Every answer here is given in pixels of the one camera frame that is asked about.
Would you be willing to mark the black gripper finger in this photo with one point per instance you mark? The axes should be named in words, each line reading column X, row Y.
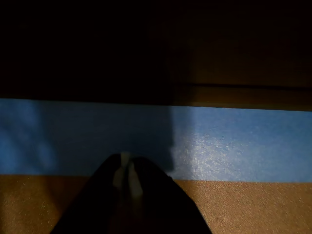
column 158, row 202
column 102, row 195

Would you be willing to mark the blue tape strip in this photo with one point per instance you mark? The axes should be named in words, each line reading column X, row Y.
column 231, row 146

